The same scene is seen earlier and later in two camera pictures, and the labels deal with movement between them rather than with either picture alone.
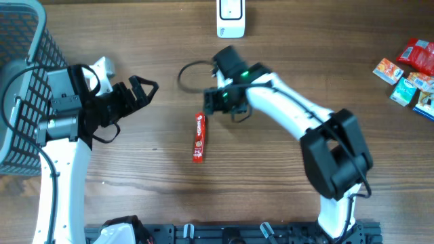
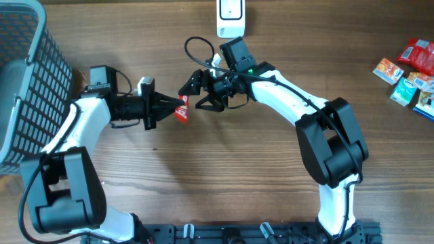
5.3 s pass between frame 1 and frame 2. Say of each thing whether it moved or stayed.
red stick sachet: moved
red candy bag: stayed
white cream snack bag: stayed
